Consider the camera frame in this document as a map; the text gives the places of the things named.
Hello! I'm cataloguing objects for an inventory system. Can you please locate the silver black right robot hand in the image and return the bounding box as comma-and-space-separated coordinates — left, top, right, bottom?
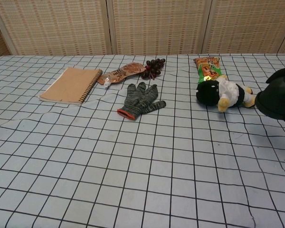
266, 66, 285, 84

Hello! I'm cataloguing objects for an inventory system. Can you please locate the dark red grape bunch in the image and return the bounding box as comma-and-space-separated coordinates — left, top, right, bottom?
140, 58, 166, 80

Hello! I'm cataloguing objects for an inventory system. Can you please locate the white black grid tablecloth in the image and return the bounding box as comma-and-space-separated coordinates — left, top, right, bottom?
0, 53, 285, 228

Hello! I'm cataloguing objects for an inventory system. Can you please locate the green orange snack bag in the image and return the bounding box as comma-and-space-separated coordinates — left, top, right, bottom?
193, 56, 223, 84

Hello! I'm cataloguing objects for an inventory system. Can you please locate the brown spouted snack pouch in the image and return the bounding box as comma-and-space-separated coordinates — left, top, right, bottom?
96, 62, 146, 88

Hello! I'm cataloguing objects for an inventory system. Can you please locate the black white plush doll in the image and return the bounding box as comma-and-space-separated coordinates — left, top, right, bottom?
196, 74, 257, 113

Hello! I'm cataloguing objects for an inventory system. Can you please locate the grey knit work glove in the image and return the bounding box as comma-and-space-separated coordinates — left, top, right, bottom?
117, 82, 167, 121

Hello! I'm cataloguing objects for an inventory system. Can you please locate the brown spiral notebook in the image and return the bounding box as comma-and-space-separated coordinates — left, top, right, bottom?
39, 66, 103, 106

